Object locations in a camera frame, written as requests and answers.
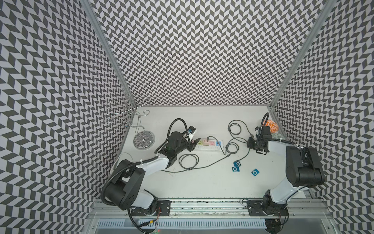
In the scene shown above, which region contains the grey usb cable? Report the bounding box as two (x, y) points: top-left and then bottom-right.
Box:
(160, 153), (231, 173)
(206, 119), (254, 161)

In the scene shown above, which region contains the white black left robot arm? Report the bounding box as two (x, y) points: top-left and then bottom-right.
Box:
(100, 118), (200, 215)

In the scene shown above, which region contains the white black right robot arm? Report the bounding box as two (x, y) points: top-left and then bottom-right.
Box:
(246, 113), (325, 217)

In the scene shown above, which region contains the green patterned bowl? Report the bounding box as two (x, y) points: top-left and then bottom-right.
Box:
(277, 134), (288, 141)

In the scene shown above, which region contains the orange patterned bowl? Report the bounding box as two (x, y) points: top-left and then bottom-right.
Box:
(266, 120), (279, 134)

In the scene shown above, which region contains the white multicolour power strip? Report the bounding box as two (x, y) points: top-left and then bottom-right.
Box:
(195, 138), (225, 152)

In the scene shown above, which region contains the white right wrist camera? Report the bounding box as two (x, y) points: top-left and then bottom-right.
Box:
(255, 126), (271, 135)

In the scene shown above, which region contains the grey coiled usb cable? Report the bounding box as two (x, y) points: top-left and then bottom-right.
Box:
(160, 153), (231, 173)

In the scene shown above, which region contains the thin white power strip cord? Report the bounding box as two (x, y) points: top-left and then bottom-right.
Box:
(112, 152), (135, 170)

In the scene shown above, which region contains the chrome wire jewelry stand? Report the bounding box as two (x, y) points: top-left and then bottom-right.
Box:
(104, 95), (155, 150)

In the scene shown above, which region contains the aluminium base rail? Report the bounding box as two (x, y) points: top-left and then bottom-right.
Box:
(81, 199), (340, 234)

